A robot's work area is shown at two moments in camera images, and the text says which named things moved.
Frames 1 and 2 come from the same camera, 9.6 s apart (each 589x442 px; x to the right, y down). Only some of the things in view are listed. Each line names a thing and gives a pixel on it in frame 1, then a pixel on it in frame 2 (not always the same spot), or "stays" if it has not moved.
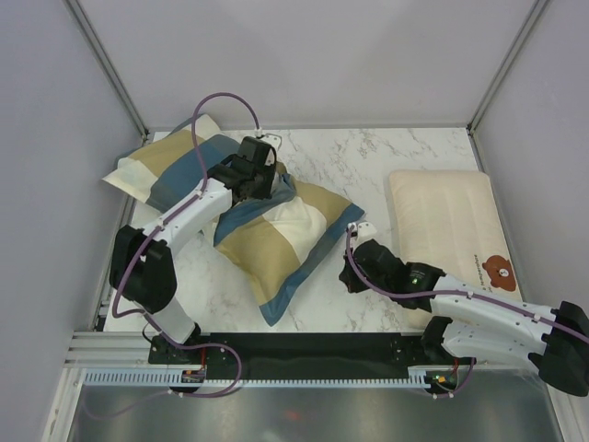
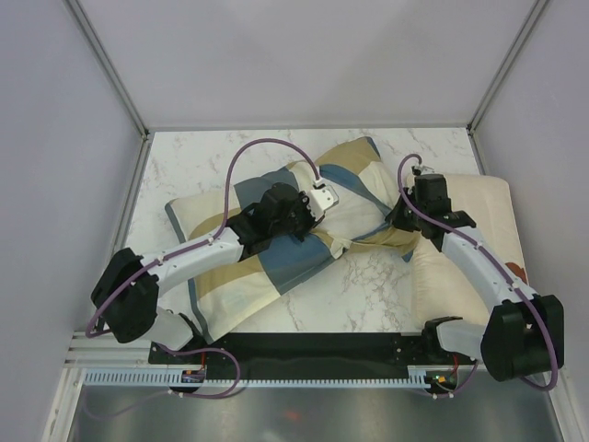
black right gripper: (352, 285) → (398, 220)
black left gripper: (266, 192) → (303, 203)
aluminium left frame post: (104, 62) stays
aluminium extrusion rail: (111, 350) stays
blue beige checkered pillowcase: (274, 243) → (276, 270)
